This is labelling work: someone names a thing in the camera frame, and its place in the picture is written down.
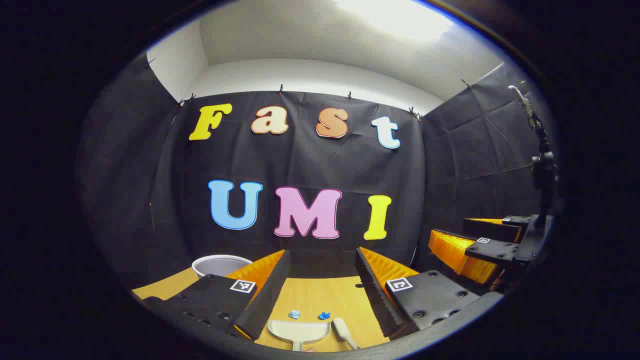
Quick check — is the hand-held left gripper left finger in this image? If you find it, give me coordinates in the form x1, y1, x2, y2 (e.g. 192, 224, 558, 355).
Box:
142, 249, 292, 342

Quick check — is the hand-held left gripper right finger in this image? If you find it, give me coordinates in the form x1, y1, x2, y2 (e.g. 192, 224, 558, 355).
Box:
355, 246, 482, 338

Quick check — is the small grey broom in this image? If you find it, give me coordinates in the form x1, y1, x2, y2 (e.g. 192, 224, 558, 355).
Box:
332, 317, 361, 351

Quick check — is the grey plastic dustpan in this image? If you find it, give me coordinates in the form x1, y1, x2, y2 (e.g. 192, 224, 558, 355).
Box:
266, 319, 332, 352

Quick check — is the grey ribbed garbage bin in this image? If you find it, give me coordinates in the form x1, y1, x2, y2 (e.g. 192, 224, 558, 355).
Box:
191, 254, 253, 279

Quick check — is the wooden desktop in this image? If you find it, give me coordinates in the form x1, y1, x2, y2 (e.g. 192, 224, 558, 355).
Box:
131, 267, 396, 353

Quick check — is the black metal stand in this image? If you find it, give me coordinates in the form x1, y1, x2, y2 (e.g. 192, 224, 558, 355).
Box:
508, 85, 558, 218

